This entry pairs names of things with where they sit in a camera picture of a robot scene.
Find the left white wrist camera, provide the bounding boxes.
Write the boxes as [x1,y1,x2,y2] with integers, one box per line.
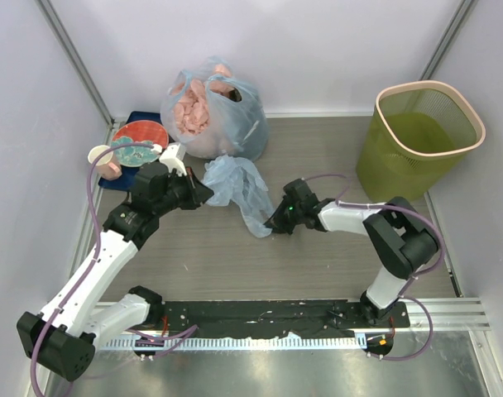
[151,142,186,176]

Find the dark blue mat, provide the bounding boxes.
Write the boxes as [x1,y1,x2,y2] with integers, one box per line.
[98,111,162,191]

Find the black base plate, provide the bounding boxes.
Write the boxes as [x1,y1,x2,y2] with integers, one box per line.
[156,299,410,339]

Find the green trash bin pink rim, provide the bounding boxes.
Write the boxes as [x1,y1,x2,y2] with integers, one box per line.
[356,80,486,202]

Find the white slotted cable duct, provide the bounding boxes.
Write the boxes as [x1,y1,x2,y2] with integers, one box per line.
[101,333,366,352]

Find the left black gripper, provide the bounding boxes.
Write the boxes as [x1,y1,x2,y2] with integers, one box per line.
[154,166,213,217]

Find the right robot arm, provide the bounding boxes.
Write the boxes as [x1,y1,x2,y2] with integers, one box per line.
[265,179,446,327]

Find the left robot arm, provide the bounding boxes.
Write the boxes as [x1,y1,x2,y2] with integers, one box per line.
[17,162,213,382]

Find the bag filled with pink trash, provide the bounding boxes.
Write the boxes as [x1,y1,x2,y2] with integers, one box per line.
[160,56,270,161]

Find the pink paper cup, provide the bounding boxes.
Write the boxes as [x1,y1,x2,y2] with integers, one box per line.
[88,145,122,180]

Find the blue plastic bag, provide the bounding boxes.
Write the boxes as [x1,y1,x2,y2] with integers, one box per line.
[202,155,275,238]

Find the red floral plate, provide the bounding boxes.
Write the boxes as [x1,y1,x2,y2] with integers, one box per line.
[111,120,169,168]

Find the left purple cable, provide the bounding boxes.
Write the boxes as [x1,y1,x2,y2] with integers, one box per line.
[30,142,199,397]

